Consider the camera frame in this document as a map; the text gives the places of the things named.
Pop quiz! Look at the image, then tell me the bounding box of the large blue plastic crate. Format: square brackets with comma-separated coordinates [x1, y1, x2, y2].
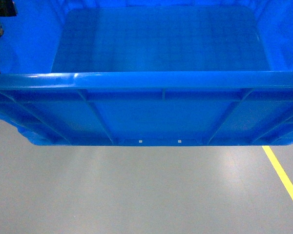
[0, 0, 293, 146]

